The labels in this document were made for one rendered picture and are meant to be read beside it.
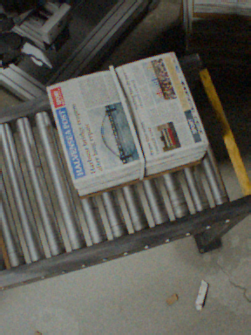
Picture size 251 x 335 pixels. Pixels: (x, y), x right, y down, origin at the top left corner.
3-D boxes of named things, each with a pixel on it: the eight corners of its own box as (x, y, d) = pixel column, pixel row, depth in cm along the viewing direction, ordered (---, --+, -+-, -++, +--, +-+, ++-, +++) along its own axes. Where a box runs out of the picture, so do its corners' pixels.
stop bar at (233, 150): (206, 70, 174) (207, 67, 172) (254, 194, 163) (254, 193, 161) (197, 72, 173) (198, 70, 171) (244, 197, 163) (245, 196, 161)
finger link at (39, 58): (57, 67, 134) (25, 53, 134) (57, 56, 128) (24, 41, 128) (50, 77, 133) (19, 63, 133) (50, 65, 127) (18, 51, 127)
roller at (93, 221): (68, 105, 176) (66, 100, 171) (110, 245, 164) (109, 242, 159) (53, 110, 175) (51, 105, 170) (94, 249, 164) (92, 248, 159)
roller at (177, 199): (144, 84, 178) (145, 78, 173) (191, 220, 166) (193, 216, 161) (130, 87, 177) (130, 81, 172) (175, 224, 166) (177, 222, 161)
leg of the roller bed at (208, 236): (211, 231, 240) (242, 201, 174) (215, 243, 239) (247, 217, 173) (199, 235, 240) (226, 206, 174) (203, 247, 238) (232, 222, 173)
